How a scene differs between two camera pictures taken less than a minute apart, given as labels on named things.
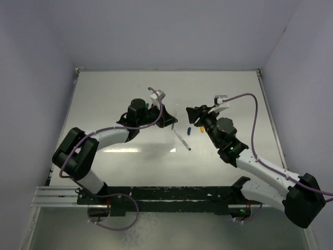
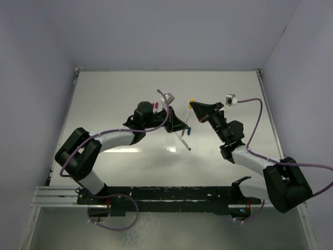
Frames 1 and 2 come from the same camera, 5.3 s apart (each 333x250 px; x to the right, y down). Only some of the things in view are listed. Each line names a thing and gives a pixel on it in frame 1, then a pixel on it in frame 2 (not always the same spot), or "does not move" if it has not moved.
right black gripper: (194, 113) -> (204, 111)
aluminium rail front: (59, 197) does not move
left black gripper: (166, 119) -> (175, 124)
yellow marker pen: (173, 125) -> (187, 117)
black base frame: (167, 201) does not move
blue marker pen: (183, 141) does not move
